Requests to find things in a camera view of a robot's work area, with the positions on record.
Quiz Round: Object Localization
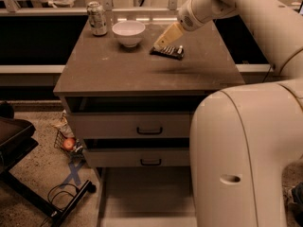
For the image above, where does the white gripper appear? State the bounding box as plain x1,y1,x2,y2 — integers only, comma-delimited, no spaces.
153,0,222,50

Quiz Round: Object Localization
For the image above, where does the black rxbar chocolate bar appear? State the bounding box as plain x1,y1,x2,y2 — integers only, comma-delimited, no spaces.
150,45,185,61

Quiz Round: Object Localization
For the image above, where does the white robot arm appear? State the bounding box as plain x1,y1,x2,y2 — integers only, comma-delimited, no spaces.
155,0,303,227

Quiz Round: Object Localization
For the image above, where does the grey drawer cabinet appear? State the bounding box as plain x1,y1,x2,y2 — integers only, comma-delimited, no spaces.
52,10,248,172

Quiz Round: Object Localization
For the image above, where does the open bottom drawer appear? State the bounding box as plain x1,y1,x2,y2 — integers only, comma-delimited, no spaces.
97,166,197,227

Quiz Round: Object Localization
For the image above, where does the white ceramic bowl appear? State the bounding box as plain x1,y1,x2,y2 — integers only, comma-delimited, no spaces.
112,20,146,48

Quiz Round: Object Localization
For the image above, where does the silver soda can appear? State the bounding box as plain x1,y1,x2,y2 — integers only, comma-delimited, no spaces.
87,1,107,36

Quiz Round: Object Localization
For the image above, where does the snack bag in basket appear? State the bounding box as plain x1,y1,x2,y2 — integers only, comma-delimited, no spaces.
52,111,74,138

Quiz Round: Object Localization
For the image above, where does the red apple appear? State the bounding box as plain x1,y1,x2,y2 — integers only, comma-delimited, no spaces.
62,138,76,151

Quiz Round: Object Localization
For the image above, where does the white sneaker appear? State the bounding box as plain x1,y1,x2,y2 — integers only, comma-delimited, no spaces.
287,187,303,207

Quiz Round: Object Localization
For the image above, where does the top drawer with black handle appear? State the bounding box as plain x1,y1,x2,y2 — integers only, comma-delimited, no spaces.
67,113,190,139

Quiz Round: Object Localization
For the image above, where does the drawer with black handle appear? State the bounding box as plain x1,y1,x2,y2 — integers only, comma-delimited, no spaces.
67,113,190,139
83,148,189,167

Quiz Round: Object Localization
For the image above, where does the middle drawer with black handle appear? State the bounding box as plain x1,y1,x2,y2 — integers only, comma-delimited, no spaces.
83,148,189,167

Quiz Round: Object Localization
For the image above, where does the wire basket on floor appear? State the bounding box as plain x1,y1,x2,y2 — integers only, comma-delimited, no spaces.
54,131,83,159

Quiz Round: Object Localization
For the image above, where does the black floor cable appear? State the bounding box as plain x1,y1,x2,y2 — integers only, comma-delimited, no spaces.
39,183,81,227

